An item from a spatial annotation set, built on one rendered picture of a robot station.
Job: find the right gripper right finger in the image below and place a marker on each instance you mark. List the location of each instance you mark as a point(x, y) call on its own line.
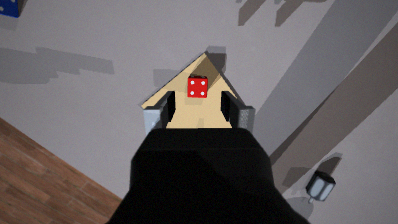
point(236, 113)

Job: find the beige flat mat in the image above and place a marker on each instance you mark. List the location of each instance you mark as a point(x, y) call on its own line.
point(194, 112)

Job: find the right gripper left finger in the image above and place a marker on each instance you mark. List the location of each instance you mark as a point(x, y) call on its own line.
point(161, 113)

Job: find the red die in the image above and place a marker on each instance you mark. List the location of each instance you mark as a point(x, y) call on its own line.
point(197, 86)

